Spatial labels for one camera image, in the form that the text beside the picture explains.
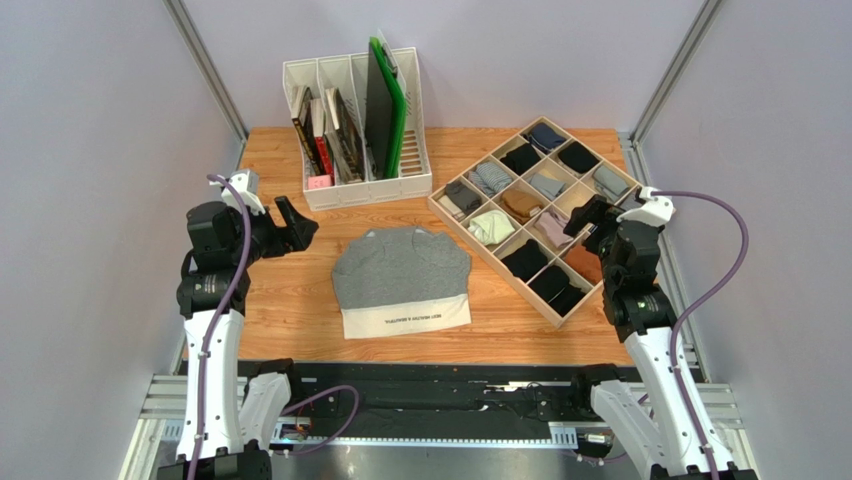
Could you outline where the dark patterned book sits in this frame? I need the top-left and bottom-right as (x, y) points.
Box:
(325, 87), (365, 184)

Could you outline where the pink rolled cloth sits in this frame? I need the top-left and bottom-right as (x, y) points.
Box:
(534, 210), (574, 248)

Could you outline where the white file organizer rack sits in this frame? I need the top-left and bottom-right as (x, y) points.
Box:
(281, 47), (433, 211)

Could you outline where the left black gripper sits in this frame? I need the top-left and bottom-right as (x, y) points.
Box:
(228, 196), (317, 268)

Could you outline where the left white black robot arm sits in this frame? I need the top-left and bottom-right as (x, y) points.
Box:
(156, 196), (318, 479)

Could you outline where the black rolled cloth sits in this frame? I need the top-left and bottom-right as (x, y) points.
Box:
(500, 143), (542, 176)
(557, 141), (600, 175)
(529, 265), (586, 318)
(501, 239), (549, 282)

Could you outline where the pale green rolled cloth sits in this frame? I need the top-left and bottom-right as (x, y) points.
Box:
(467, 210), (516, 246)

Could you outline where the rust orange rolled cloth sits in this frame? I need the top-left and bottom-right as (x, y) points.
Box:
(563, 244), (603, 285)

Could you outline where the red book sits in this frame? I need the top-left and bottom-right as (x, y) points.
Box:
(310, 98), (335, 186)

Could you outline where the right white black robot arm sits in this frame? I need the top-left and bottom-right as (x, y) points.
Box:
(564, 187), (758, 479)

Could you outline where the grey rolled cloth right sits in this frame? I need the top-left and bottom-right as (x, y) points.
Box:
(592, 166), (630, 203)

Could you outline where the grey white underwear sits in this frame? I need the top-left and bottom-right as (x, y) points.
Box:
(331, 226), (472, 340)

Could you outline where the black rolled cloth lower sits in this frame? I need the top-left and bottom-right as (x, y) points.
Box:
(501, 239), (549, 282)

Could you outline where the wooden compartment organizer box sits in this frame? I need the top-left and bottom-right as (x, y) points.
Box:
(427, 117), (642, 329)

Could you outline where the purple cable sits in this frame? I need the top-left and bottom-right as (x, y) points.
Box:
(184, 173), (361, 480)
(572, 190), (751, 480)

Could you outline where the dark grey rolled cloth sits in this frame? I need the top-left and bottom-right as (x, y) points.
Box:
(445, 180), (482, 216)

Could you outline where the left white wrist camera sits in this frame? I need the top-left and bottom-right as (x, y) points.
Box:
(227, 169), (266, 216)

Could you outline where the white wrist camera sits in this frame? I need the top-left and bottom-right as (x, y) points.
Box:
(227, 169), (266, 216)
(616, 187), (676, 228)

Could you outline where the striped grey rolled cloth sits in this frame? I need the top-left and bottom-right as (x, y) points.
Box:
(468, 161), (513, 198)

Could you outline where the black rolled cloth top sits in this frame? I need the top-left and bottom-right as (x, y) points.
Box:
(500, 143), (542, 176)

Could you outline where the grey folded cloth centre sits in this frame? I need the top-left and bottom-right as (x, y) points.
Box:
(528, 173), (567, 201)

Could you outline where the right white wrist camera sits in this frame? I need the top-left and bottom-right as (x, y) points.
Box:
(616, 187), (676, 228)

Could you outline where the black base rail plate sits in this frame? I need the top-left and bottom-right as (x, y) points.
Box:
(290, 362), (641, 441)

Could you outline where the black book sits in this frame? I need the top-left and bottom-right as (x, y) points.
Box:
(290, 85), (326, 176)

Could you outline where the black rolled cloth bottom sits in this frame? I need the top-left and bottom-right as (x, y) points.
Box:
(529, 265), (586, 318)

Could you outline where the black rolled cloth right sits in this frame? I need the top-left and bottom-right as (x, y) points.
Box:
(557, 141), (600, 175)

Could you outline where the brown rolled cloth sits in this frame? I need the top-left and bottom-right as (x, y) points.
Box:
(499, 188), (543, 225)

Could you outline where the navy rolled cloth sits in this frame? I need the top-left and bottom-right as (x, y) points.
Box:
(524, 122), (566, 154)

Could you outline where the green black clipboard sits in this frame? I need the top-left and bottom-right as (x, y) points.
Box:
(364, 36), (407, 180)

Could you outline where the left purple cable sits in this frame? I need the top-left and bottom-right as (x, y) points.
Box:
(184, 173), (361, 480)

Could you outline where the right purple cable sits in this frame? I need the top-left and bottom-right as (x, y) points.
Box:
(572, 190), (751, 480)

